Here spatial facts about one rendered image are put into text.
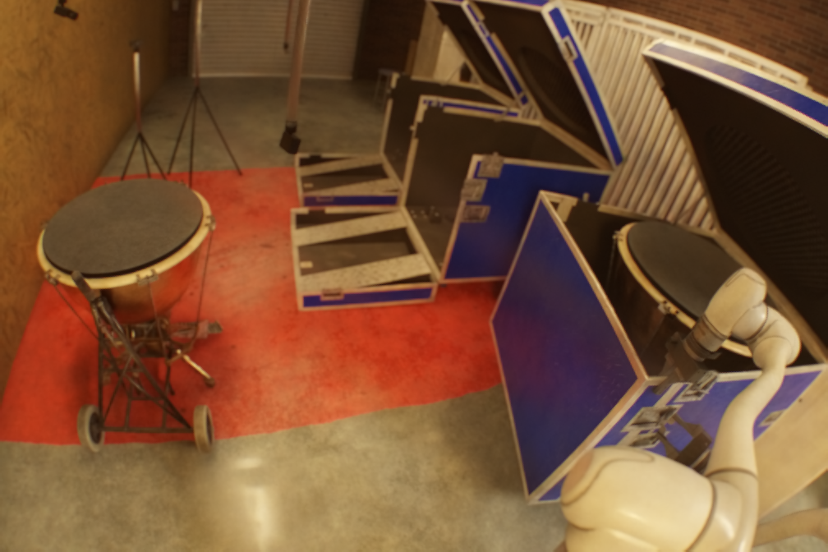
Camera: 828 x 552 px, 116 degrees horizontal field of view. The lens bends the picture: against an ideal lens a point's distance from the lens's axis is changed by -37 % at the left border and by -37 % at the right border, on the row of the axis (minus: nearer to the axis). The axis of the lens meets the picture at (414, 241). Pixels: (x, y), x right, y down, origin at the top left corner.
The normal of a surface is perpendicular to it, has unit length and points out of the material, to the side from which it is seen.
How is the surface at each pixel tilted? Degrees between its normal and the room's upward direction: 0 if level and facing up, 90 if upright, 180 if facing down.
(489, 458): 0
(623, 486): 33
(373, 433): 0
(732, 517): 15
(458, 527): 0
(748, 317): 83
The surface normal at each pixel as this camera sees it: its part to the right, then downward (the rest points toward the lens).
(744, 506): 0.00, -0.82
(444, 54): 0.36, 0.57
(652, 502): -0.17, -0.52
